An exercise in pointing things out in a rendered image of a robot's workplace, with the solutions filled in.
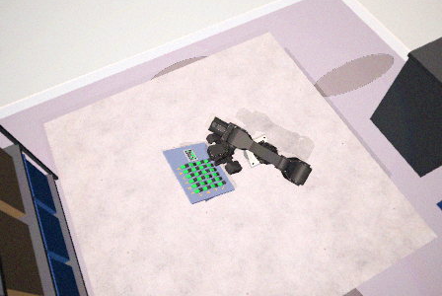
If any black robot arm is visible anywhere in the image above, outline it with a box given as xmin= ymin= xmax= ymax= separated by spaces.
xmin=207 ymin=116 xmax=313 ymax=186

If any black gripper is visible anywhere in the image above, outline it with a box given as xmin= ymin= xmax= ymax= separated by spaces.
xmin=206 ymin=133 xmax=243 ymax=175

